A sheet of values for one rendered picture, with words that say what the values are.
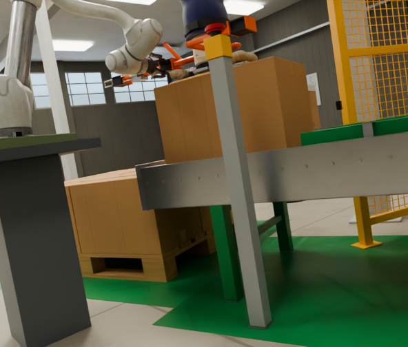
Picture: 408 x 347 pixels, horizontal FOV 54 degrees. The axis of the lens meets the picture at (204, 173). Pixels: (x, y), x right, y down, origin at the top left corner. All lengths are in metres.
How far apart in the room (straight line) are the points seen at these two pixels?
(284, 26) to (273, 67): 10.47
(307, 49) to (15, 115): 10.30
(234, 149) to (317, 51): 10.10
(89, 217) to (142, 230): 0.38
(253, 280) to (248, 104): 0.69
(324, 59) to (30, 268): 10.20
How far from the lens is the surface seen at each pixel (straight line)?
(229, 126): 1.33
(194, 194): 1.65
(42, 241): 1.65
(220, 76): 1.34
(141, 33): 1.76
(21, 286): 1.66
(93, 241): 2.36
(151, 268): 2.11
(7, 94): 1.71
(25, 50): 2.00
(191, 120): 1.78
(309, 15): 11.59
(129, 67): 1.83
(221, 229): 1.62
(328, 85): 11.14
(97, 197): 2.25
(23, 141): 1.54
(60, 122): 5.53
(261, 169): 1.49
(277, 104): 1.60
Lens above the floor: 0.66
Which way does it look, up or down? 4 degrees down
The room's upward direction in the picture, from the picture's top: 9 degrees counter-clockwise
